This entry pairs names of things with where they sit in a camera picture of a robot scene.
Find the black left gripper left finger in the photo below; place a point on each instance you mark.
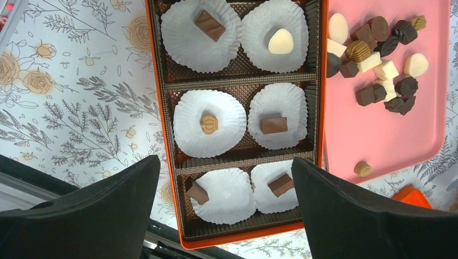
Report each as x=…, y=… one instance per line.
x=82, y=214

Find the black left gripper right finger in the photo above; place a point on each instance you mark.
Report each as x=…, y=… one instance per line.
x=344, y=220

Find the orange box lid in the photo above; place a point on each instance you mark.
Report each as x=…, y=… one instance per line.
x=412, y=196

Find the dark brown chocolate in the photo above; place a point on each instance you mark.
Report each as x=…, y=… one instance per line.
x=274, y=125

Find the caramel round chocolate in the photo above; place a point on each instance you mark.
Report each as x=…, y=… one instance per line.
x=209, y=124
x=362, y=169

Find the orange chocolate box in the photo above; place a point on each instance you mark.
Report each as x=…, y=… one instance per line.
x=241, y=91

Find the white heart chocolate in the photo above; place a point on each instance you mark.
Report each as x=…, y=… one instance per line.
x=281, y=42

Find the brown square chocolate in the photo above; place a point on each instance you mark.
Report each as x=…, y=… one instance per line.
x=209, y=26

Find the caramel ridged chocolate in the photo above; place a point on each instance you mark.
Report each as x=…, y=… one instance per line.
x=358, y=51

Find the white oval chocolate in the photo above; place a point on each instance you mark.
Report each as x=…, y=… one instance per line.
x=338, y=28

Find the white paper cup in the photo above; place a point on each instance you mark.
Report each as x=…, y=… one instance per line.
x=259, y=25
x=266, y=202
x=231, y=196
x=279, y=100
x=187, y=130
x=187, y=45

